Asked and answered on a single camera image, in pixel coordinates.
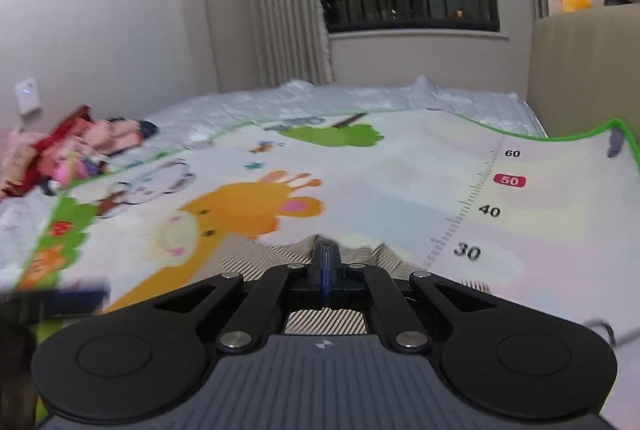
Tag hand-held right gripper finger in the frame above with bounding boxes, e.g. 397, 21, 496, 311
152, 244, 326, 355
325, 244, 493, 355

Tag beige sofa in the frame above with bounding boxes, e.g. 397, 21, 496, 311
527, 3, 640, 141

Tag pile of pink red clothes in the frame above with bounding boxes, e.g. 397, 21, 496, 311
0, 105, 160, 201

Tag white wall device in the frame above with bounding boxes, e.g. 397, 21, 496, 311
14, 79, 41, 115

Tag beige striped sweater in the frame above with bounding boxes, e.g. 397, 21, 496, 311
220, 234, 493, 336

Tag cartoon animal play mat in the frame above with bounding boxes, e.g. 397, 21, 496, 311
15, 110, 640, 430

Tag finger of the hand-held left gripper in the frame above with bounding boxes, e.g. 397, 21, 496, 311
0, 279, 111, 326

